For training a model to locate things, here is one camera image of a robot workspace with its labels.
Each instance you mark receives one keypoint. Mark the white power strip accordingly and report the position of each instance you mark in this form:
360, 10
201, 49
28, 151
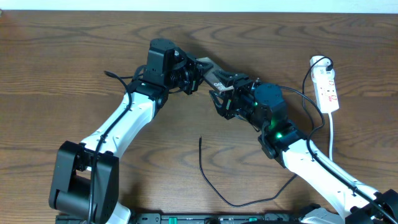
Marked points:
323, 78

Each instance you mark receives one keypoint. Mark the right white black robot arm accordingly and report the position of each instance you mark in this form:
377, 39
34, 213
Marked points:
262, 105

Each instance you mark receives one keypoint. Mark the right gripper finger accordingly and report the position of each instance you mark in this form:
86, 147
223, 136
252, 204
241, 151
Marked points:
229, 78
220, 101

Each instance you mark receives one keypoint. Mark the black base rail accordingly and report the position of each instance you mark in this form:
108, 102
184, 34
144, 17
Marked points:
156, 218

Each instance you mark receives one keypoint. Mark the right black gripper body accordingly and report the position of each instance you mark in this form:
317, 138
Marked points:
242, 101

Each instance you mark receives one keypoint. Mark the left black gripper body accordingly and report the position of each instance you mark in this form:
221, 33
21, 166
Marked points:
185, 75

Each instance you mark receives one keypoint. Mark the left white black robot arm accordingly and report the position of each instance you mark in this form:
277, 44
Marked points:
85, 180

